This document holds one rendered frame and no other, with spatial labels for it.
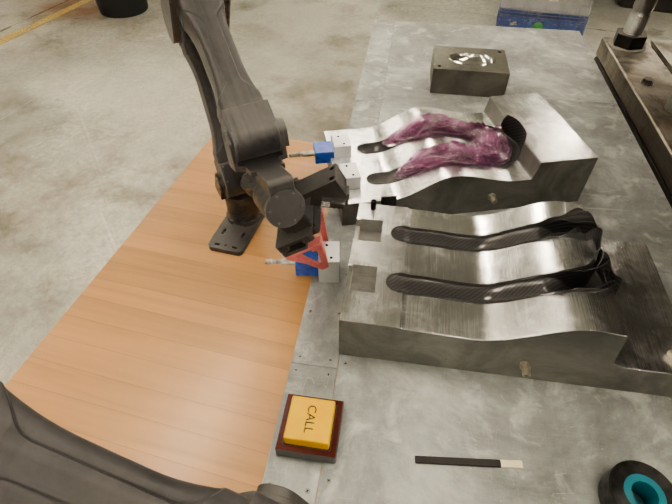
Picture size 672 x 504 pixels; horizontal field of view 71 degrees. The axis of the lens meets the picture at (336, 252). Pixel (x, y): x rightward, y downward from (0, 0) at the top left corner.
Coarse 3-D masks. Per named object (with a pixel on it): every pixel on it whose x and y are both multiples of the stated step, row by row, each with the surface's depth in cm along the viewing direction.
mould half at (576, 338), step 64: (384, 256) 76; (448, 256) 76; (512, 256) 74; (576, 256) 70; (640, 256) 80; (384, 320) 67; (448, 320) 68; (512, 320) 66; (576, 320) 62; (640, 320) 71; (576, 384) 70; (640, 384) 67
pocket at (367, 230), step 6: (360, 222) 83; (366, 222) 82; (372, 222) 82; (378, 222) 82; (360, 228) 84; (366, 228) 83; (372, 228) 83; (378, 228) 83; (360, 234) 83; (366, 234) 83; (372, 234) 83; (378, 234) 83; (366, 240) 82; (372, 240) 82; (378, 240) 82
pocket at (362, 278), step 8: (352, 272) 76; (360, 272) 76; (368, 272) 75; (376, 272) 75; (352, 280) 76; (360, 280) 76; (368, 280) 76; (352, 288) 75; (360, 288) 75; (368, 288) 75
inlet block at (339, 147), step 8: (336, 136) 101; (344, 136) 101; (320, 144) 101; (328, 144) 101; (336, 144) 99; (344, 144) 99; (296, 152) 101; (304, 152) 101; (312, 152) 101; (320, 152) 99; (328, 152) 100; (336, 152) 99; (344, 152) 100; (320, 160) 101; (328, 160) 101
